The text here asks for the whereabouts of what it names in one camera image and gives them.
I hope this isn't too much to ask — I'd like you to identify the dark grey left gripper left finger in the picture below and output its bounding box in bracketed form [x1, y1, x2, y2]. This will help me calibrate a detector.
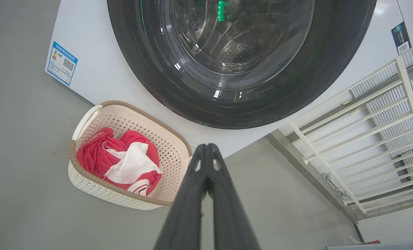
[153, 143, 209, 250]

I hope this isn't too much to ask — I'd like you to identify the black glass washer door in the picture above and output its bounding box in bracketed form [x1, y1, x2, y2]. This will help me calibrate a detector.
[107, 0, 377, 130]

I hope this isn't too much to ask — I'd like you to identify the white front-load washing machine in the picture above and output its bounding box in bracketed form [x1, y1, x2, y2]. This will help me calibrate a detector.
[45, 0, 413, 158]

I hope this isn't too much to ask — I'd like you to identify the red and white garment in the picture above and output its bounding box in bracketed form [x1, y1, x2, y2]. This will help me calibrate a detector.
[76, 127, 163, 197]

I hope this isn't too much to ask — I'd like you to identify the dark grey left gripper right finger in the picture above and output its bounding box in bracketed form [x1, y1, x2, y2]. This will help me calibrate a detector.
[206, 143, 261, 250]

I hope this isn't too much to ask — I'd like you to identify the dark blue QR sticker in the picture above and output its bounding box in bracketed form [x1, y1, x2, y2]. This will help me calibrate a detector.
[391, 22, 412, 55]

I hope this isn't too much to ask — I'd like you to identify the cream laundry basket brown rim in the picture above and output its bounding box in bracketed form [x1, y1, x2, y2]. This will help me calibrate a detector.
[68, 100, 193, 210]

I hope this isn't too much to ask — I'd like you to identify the blue energy label sticker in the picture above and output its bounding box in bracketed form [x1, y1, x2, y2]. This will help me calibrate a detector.
[45, 41, 78, 86]

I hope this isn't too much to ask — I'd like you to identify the white metal railing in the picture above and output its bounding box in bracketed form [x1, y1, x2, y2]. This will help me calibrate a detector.
[288, 38, 413, 219]

